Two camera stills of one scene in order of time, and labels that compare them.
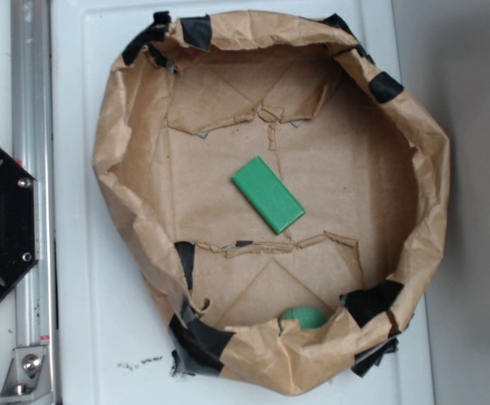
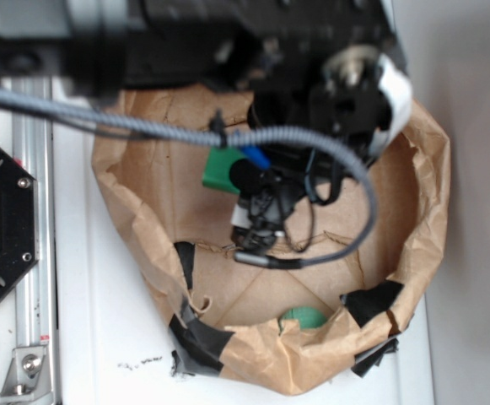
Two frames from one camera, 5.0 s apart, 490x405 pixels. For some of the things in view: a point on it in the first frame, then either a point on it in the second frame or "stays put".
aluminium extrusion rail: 33,151 stays put
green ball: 308,317 stays put
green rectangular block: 274,202 -> 218,165
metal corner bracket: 27,377 stays put
